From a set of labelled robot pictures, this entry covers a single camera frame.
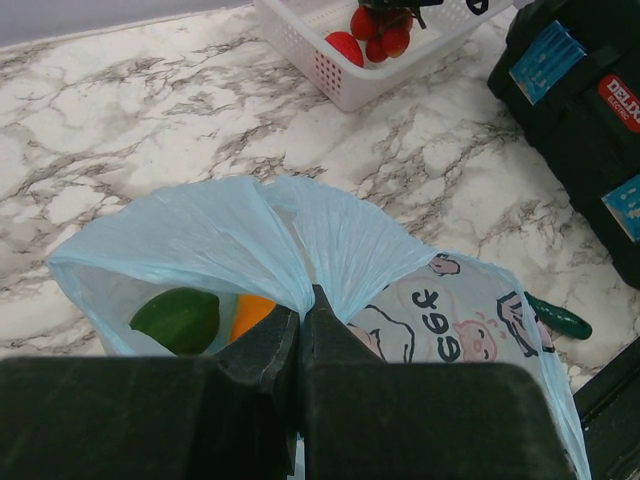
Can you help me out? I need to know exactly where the blue plastic bag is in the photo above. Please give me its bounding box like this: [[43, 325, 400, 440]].
[[48, 177, 591, 479]]

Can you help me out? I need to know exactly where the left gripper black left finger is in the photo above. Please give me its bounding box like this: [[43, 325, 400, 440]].
[[1, 306, 299, 479]]

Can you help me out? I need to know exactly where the black toolbox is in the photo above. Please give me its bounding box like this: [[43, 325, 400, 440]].
[[488, 1, 639, 288]]

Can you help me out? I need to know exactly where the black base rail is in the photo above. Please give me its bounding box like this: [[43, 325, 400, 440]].
[[574, 340, 640, 479]]

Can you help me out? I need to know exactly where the white plastic basket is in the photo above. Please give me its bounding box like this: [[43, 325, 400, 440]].
[[254, 1, 510, 111]]

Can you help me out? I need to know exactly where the green handled screwdriver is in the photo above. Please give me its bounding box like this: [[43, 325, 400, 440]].
[[525, 292, 593, 340]]

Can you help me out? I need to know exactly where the red fake fruit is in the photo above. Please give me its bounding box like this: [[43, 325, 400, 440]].
[[325, 31, 364, 68]]

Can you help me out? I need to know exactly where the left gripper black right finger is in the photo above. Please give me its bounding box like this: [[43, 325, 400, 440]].
[[299, 286, 572, 479]]

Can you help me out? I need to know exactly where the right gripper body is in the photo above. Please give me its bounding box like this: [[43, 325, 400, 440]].
[[358, 0, 443, 11]]

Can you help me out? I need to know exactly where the green fake fruit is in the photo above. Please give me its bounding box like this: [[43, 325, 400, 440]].
[[129, 287, 220, 355]]

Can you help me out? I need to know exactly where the orange yellow fake fruit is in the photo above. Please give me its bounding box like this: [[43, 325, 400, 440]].
[[230, 294, 276, 341]]

